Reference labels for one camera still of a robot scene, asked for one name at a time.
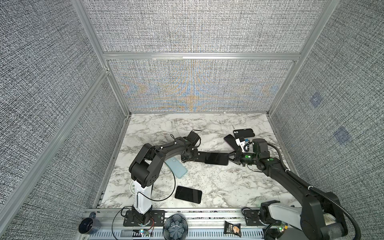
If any black snack packet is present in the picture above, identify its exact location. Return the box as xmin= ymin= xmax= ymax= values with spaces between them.
xmin=224 ymin=221 xmax=242 ymax=238

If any light blue phone case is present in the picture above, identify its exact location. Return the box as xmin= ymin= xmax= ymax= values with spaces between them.
xmin=165 ymin=157 xmax=188 ymax=179

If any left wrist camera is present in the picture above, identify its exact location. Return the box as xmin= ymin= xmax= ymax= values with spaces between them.
xmin=186 ymin=131 xmax=201 ymax=148

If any black corrugated right cable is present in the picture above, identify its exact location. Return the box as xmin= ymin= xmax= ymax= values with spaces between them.
xmin=265 ymin=142 xmax=362 ymax=240

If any white analog alarm clock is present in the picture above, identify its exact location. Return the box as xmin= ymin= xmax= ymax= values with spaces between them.
xmin=129 ymin=181 xmax=136 ymax=196

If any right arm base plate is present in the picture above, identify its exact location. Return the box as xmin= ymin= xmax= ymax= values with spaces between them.
xmin=242 ymin=209 xmax=264 ymax=227

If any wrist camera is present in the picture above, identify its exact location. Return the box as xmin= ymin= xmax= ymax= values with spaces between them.
xmin=186 ymin=131 xmax=201 ymax=148
xmin=236 ymin=137 xmax=250 ymax=153

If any dark blue mug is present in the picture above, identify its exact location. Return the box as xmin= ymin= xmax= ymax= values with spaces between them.
xmin=78 ymin=212 xmax=102 ymax=235

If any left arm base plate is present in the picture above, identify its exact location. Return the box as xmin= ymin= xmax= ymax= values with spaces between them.
xmin=123 ymin=210 xmax=166 ymax=227

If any aluminium front rail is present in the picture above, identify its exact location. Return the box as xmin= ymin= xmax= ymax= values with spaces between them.
xmin=75 ymin=208 xmax=267 ymax=240

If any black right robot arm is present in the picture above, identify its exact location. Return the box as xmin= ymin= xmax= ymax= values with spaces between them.
xmin=230 ymin=139 xmax=348 ymax=240

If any black phone case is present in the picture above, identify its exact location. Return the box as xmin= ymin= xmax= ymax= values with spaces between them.
xmin=233 ymin=128 xmax=255 ymax=139
xmin=196 ymin=152 xmax=211 ymax=163

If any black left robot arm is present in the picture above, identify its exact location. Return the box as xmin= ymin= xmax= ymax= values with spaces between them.
xmin=129 ymin=132 xmax=201 ymax=218

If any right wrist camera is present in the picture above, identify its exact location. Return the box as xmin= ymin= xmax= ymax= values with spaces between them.
xmin=236 ymin=137 xmax=250 ymax=153

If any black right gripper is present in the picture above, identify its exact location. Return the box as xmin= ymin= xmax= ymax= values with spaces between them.
xmin=224 ymin=148 xmax=259 ymax=166

